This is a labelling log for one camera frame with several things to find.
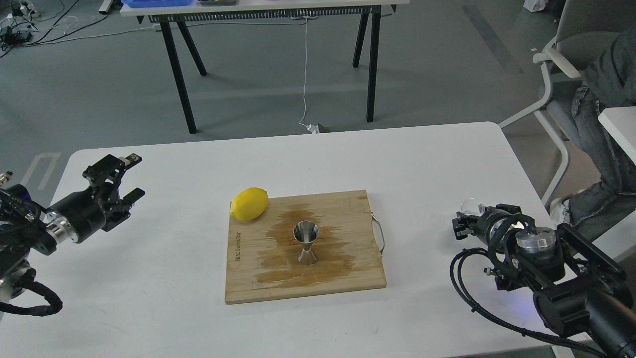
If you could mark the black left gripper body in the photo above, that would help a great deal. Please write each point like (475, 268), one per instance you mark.
(80, 215)

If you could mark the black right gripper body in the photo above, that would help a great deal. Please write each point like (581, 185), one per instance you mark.
(487, 226)

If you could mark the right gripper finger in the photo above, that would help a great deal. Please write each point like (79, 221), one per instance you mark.
(465, 225)
(505, 210)

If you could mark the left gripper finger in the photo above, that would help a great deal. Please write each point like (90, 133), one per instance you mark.
(105, 176)
(119, 211)

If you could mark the small clear glass cup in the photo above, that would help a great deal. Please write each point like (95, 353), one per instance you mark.
(472, 206)

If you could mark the steel double jigger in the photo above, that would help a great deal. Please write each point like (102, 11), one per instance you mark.
(306, 232)

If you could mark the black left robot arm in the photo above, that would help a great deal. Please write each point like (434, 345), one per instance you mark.
(27, 226)

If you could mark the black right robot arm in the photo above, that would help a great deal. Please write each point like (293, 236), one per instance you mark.
(579, 292)

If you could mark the yellow lemon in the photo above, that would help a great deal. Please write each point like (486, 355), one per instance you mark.
(249, 204)

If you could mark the wooden cutting board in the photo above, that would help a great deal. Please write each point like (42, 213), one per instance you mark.
(263, 255)

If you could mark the blue plastic tray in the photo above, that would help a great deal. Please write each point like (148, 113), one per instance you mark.
(156, 3)

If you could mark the background table black legs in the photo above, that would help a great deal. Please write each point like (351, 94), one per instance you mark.
(228, 10)

